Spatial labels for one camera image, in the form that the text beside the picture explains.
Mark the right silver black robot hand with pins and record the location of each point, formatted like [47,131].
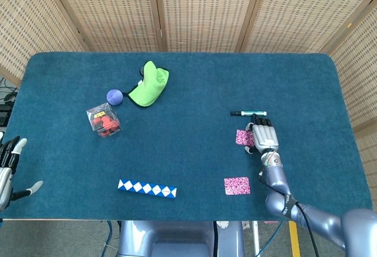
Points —
[266,137]

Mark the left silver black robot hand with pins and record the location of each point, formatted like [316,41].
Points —
[4,180]

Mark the pink patterned card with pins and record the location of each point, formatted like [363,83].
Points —
[243,137]
[237,185]

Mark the white marker pen black cap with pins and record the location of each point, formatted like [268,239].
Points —
[244,113]

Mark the black equipment box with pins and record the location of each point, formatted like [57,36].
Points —
[4,117]

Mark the blue felt table mat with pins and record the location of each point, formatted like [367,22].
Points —
[188,139]

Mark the woven wicker screen panel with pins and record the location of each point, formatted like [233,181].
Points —
[29,18]
[303,9]
[362,77]
[109,9]
[206,9]

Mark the clear box of red caps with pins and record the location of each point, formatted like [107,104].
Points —
[104,121]

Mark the blue white snake puzzle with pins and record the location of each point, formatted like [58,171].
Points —
[147,188]

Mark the grey-blue robot torso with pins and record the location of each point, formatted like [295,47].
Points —
[176,239]

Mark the purple foam ball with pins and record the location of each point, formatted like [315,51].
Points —
[114,97]

